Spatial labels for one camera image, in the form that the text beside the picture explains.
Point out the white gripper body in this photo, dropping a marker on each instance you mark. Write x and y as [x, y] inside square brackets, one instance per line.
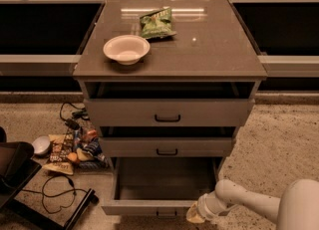
[203, 209]

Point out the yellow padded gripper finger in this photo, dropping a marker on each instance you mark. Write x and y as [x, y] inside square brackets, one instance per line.
[193, 216]

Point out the grey bottom drawer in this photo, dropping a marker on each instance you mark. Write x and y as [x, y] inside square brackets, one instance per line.
[164, 187]

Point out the grey drawer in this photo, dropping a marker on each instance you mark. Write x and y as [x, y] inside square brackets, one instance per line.
[170, 104]
[166, 141]
[164, 187]

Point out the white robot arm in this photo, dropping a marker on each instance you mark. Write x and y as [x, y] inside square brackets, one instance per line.
[296, 209]

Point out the grey middle drawer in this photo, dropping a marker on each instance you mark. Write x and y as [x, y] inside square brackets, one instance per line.
[166, 141]

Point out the grey three-drawer cabinet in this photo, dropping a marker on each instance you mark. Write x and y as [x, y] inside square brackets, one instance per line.
[209, 46]

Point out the grey top drawer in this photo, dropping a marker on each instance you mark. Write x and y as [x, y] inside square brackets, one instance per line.
[170, 104]

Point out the blue snack packet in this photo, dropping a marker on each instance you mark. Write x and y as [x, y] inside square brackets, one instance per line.
[92, 151]

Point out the orange fruit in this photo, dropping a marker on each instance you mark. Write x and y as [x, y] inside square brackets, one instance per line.
[73, 157]

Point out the brown snack bag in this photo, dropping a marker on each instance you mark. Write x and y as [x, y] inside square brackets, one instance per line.
[58, 161]

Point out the black charger adapter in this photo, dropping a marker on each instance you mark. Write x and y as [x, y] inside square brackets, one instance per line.
[70, 123]

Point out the small white bowl on floor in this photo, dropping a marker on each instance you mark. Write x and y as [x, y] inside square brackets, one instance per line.
[41, 145]

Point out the white paper bowl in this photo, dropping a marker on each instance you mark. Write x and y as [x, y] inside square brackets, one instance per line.
[126, 49]

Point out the black chair base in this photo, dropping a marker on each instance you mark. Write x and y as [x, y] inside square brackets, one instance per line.
[17, 168]

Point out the green chip bag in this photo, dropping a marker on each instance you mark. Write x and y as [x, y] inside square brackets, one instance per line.
[157, 24]

